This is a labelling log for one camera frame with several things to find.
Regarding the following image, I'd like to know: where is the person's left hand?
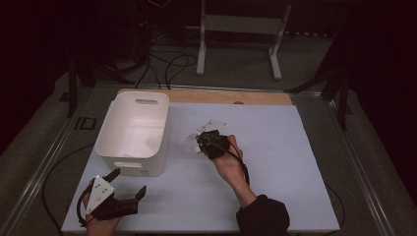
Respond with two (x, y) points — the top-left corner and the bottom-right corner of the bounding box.
(82, 193), (122, 236)

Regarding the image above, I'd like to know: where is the white plastic storage bin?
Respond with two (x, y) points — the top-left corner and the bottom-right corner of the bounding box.
(93, 90), (172, 178)

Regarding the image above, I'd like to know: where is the white metal stand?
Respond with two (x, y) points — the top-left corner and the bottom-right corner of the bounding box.
(196, 0), (293, 82)

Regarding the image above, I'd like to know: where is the person's right hand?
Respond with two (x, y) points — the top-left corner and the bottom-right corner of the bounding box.
(210, 134), (251, 192)

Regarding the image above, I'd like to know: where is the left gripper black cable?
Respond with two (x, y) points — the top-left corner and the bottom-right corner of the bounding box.
(76, 183), (95, 228)

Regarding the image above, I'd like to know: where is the black floor cable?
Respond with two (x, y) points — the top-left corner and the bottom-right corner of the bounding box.
(164, 53), (198, 90)
(41, 143), (96, 235)
(135, 53), (162, 89)

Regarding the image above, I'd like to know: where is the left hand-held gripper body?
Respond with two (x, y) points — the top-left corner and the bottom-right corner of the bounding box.
(85, 175), (140, 221)

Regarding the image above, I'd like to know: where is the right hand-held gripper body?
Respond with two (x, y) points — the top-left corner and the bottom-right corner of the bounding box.
(196, 119), (231, 160)

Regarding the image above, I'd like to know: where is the black metal stand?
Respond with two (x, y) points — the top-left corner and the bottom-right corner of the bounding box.
(67, 55), (136, 118)
(284, 29), (354, 131)

